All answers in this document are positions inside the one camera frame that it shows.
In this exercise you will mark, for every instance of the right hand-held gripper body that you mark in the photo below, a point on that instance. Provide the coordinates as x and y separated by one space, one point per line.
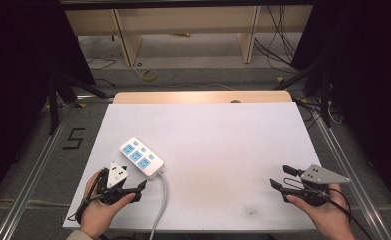
321 176

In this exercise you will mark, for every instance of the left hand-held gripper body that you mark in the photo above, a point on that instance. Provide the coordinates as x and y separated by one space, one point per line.
115 176

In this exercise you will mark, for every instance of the person's right hand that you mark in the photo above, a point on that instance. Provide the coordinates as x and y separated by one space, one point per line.
329 216

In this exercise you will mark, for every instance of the person's left hand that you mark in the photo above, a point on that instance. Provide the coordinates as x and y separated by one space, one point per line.
98 215

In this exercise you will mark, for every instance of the white power strip blue sockets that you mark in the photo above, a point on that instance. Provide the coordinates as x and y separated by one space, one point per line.
141 157

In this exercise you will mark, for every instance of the white table cover board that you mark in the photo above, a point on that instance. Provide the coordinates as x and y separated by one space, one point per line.
216 150

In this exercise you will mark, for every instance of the black metal stand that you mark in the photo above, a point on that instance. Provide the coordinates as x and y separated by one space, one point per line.
316 83
68 90

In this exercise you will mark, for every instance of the light wooden table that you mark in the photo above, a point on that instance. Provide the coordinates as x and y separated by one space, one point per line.
183 97

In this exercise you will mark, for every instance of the black curtain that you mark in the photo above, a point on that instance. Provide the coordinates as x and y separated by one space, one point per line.
19 83
366 83

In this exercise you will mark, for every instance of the beige wooden desk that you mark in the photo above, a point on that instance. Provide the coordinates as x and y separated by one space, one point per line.
189 20

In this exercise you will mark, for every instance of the aluminium floor rail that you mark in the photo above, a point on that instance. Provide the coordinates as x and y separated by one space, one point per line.
36 170
349 166

